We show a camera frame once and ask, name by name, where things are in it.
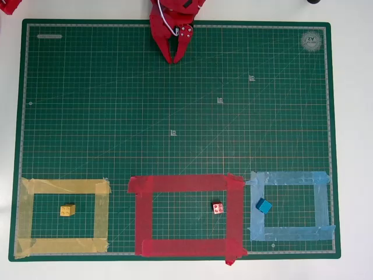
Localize blue tape square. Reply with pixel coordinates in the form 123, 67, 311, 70
245, 170, 336, 242

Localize blue cube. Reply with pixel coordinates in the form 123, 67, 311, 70
255, 198, 273, 215

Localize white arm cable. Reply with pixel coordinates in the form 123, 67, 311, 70
157, 0, 180, 37

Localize red leader arm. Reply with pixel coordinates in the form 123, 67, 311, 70
0, 0, 23, 16

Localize red tape square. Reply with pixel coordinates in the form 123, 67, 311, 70
127, 173, 248, 267

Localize yellow die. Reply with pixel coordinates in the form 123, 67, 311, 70
59, 204, 76, 217

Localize yellow tape square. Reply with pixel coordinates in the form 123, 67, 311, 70
14, 176, 112, 260

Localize green cutting mat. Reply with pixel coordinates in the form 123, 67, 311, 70
8, 19, 342, 263

